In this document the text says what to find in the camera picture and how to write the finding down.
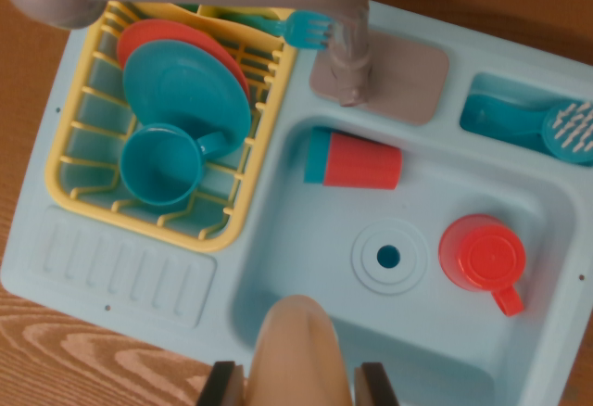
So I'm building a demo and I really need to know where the yellow dish rack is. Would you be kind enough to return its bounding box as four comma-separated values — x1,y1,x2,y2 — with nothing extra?
44,0,297,253

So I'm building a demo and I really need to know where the red plastic plate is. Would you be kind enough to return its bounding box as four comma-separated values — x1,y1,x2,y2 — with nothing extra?
116,19,251,101

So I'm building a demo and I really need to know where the teal dish brush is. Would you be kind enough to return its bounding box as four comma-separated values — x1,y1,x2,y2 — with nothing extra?
462,95,593,166

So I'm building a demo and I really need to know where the teal plastic plate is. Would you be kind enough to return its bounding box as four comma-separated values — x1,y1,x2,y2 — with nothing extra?
122,38,252,157

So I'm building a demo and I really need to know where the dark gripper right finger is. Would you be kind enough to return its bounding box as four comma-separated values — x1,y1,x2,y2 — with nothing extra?
354,362,400,406

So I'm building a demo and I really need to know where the light blue toy sink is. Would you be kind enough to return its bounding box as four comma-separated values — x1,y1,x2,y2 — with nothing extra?
0,0,593,406

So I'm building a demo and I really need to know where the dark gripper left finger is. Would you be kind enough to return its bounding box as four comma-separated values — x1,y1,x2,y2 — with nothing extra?
196,361,246,406

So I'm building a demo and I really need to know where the red plastic mug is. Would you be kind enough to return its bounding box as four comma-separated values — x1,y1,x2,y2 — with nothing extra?
437,213,528,318

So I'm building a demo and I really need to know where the teal plastic tumbler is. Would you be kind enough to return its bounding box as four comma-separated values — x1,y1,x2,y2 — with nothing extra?
303,126,333,184

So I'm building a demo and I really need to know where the teal plastic fork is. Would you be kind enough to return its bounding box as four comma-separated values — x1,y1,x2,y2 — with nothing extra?
266,9,334,50

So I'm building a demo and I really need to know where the red plastic tumbler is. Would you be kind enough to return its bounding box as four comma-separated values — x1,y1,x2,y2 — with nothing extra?
322,131,402,191

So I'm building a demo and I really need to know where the teal plastic mug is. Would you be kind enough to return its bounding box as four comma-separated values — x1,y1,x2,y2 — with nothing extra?
119,122,228,207

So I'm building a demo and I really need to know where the beige detergent bottle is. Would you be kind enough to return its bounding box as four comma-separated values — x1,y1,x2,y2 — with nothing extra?
244,294,356,406

